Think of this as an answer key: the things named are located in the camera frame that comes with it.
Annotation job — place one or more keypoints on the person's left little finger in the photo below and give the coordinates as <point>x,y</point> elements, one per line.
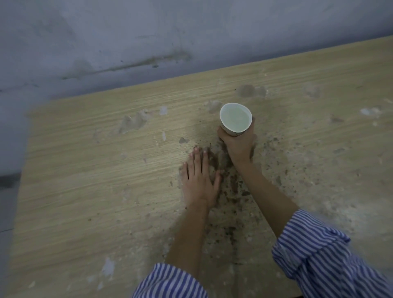
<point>184,173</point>

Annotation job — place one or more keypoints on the person's left middle finger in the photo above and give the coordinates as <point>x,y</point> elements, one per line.
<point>198,161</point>

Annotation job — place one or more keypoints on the blue striped left shirt sleeve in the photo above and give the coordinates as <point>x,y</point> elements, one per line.
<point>170,282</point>

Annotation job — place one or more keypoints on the person's left hand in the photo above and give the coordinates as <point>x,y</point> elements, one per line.
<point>198,187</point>

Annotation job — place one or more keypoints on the person's left thumb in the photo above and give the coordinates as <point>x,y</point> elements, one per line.
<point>217,183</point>

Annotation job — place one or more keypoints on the blue striped shirt sleeve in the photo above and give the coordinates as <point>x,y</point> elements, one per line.
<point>170,282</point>
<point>325,261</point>

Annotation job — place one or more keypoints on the person's right hand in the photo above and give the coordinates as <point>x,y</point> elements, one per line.
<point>240,147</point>

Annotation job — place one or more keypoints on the scattered brown soil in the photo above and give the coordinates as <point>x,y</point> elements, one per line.
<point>231,187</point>

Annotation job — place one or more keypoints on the person's right forearm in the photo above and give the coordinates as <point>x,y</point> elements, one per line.
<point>265,196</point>

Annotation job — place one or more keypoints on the cloudy water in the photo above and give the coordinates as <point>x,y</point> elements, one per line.
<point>235,119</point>

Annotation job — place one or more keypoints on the person's left forearm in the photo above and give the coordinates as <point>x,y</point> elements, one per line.
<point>190,236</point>

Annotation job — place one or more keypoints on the white paper cup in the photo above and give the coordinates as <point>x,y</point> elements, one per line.
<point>235,118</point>

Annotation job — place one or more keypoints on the person's right thumb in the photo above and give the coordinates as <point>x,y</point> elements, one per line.
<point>222,134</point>

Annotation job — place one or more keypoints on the blue striped right shirt sleeve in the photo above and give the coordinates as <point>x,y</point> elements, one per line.
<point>325,261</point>

